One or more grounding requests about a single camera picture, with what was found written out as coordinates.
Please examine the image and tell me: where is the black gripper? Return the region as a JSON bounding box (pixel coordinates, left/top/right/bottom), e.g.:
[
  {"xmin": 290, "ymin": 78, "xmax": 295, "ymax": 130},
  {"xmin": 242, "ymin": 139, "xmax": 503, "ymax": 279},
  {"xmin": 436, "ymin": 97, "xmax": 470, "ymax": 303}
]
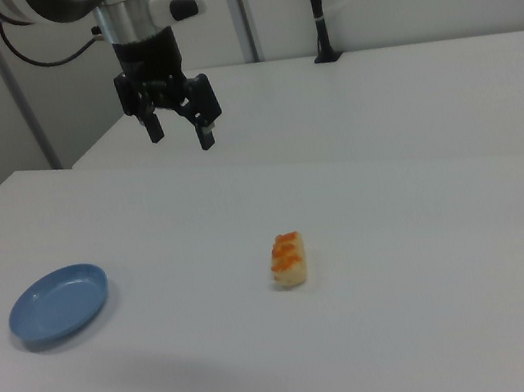
[{"xmin": 105, "ymin": 19, "xmax": 230, "ymax": 166}]

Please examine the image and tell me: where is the toy bread with orange topping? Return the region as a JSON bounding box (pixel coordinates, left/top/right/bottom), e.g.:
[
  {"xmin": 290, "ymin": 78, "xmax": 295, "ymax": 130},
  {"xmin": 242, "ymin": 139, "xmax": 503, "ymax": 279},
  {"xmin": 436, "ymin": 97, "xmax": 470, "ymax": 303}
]
[{"xmin": 264, "ymin": 228, "xmax": 315, "ymax": 294}]

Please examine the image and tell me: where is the blue round plate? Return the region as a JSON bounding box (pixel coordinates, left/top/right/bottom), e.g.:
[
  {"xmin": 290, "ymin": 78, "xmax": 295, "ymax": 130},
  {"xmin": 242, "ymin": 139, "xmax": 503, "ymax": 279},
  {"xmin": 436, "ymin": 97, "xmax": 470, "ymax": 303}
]
[{"xmin": 0, "ymin": 257, "xmax": 118, "ymax": 351}]

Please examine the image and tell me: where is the grey aluminium frame post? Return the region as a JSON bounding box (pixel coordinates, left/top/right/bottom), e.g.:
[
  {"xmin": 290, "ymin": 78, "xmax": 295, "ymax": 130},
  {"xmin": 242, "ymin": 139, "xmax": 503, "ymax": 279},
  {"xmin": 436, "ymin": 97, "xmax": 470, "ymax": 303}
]
[
  {"xmin": 0, "ymin": 15, "xmax": 63, "ymax": 180},
  {"xmin": 221, "ymin": 0, "xmax": 266, "ymax": 67}
]

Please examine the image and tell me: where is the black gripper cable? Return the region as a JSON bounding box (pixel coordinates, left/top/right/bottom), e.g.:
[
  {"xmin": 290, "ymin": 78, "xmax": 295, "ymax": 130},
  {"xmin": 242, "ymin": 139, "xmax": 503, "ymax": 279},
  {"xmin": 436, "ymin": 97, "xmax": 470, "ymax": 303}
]
[{"xmin": 0, "ymin": 3, "xmax": 110, "ymax": 76}]

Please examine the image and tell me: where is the black camera pole with base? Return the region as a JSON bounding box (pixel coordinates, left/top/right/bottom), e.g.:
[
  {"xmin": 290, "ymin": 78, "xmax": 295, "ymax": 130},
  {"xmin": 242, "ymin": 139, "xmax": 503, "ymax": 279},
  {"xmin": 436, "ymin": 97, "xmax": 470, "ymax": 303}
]
[{"xmin": 303, "ymin": 0, "xmax": 347, "ymax": 67}]

